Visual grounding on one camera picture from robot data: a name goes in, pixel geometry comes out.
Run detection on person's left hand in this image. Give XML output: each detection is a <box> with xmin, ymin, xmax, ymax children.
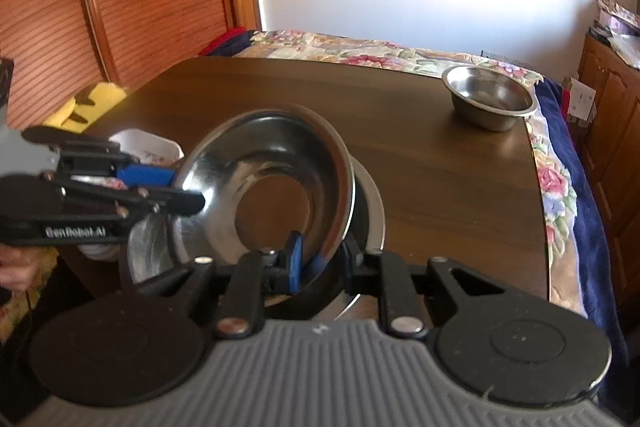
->
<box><xmin>0</xmin><ymin>249</ymin><xmax>39</xmax><ymax>294</ymax></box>

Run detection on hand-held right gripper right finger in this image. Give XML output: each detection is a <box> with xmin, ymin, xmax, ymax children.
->
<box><xmin>341</xmin><ymin>237</ymin><xmax>506</xmax><ymax>338</ymax></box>

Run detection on navy cloth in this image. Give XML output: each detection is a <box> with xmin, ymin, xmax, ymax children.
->
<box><xmin>212</xmin><ymin>32</ymin><xmax>253</xmax><ymax>58</ymax></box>

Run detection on deep steel bowl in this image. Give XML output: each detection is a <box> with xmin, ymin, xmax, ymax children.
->
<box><xmin>442</xmin><ymin>65</ymin><xmax>539</xmax><ymax>132</ymax></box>

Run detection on yellow plush toy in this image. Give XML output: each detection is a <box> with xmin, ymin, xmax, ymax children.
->
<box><xmin>41</xmin><ymin>82</ymin><xmax>128</xmax><ymax>134</ymax></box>

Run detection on white floral square plate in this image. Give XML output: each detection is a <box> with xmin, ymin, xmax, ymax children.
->
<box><xmin>107</xmin><ymin>128</ymin><xmax>184</xmax><ymax>168</ymax></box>

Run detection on clear plastic bags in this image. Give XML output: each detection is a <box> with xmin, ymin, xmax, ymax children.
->
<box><xmin>606</xmin><ymin>34</ymin><xmax>640</xmax><ymax>71</ymax></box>

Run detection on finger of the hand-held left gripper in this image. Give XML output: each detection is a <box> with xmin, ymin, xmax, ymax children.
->
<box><xmin>22</xmin><ymin>127</ymin><xmax>177</xmax><ymax>190</ymax></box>
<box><xmin>42</xmin><ymin>179</ymin><xmax>207</xmax><ymax>218</ymax></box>

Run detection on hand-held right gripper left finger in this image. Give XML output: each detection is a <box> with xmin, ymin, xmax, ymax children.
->
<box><xmin>135</xmin><ymin>231</ymin><xmax>304</xmax><ymax>340</ymax></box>

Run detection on navy blue blanket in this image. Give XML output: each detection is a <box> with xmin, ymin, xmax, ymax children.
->
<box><xmin>542</xmin><ymin>77</ymin><xmax>632</xmax><ymax>383</ymax></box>

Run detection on wooden cabinet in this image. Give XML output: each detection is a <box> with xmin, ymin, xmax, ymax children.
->
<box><xmin>575</xmin><ymin>32</ymin><xmax>640</xmax><ymax>308</ymax></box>

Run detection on stack of papers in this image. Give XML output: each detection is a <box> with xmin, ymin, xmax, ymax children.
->
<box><xmin>592</xmin><ymin>0</ymin><xmax>640</xmax><ymax>40</ymax></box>

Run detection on white cardboard box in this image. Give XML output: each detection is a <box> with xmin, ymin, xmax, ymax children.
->
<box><xmin>561</xmin><ymin>76</ymin><xmax>597</xmax><ymax>124</ymax></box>

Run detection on wide steel bowl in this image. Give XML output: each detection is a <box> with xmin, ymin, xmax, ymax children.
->
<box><xmin>119</xmin><ymin>157</ymin><xmax>387</xmax><ymax>320</ymax></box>
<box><xmin>172</xmin><ymin>104</ymin><xmax>357</xmax><ymax>303</ymax></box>

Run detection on red cloth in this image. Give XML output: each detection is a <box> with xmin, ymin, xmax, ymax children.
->
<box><xmin>200</xmin><ymin>27</ymin><xmax>247</xmax><ymax>56</ymax></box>

